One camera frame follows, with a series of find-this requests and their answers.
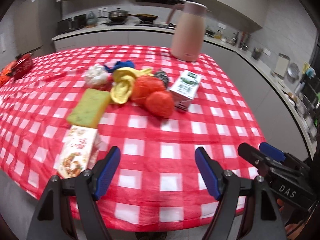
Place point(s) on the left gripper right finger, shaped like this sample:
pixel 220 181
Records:
pixel 261 218

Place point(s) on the metal colander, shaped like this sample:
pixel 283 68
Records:
pixel 293 71

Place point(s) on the white cutting board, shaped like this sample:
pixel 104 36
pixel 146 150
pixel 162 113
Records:
pixel 282 65

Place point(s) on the utensil holder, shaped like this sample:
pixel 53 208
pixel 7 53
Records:
pixel 256 53

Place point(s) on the yellow cloth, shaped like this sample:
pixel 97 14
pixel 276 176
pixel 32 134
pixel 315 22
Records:
pixel 124 80

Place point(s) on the green white milk carton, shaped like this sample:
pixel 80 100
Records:
pixel 184 89

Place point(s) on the refrigerator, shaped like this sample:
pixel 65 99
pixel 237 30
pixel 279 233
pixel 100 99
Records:
pixel 35 24

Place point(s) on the frying pan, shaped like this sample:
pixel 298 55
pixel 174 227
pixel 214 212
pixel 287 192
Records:
pixel 144 17

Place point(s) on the steel wool scrubber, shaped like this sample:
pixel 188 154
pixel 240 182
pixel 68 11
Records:
pixel 160 74

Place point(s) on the person right hand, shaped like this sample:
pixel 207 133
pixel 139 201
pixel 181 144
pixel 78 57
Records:
pixel 292 230

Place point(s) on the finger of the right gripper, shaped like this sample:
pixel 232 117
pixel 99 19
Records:
pixel 256 158
pixel 272 151

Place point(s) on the orange mesh bag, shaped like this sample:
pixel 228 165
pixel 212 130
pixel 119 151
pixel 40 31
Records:
pixel 6 73

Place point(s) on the instant noodle box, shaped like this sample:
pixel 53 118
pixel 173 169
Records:
pixel 79 152

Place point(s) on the green ceramic vase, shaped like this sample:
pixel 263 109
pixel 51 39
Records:
pixel 91 19

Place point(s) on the black cooking pot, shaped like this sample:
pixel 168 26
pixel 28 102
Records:
pixel 118 15

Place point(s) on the yellow green sponge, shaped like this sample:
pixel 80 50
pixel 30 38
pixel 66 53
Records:
pixel 90 108

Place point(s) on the white paper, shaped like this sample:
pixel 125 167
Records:
pixel 96 76

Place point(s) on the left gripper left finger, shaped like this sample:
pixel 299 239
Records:
pixel 52 218

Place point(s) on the red white checkered tablecloth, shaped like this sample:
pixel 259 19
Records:
pixel 157 185

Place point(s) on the pink thermos jug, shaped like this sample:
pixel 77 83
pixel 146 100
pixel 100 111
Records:
pixel 189 31

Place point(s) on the black microwave oven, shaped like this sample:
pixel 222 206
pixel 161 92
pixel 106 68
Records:
pixel 71 24

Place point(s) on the blue cloth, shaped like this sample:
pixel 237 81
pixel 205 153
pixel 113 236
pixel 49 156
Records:
pixel 118 65

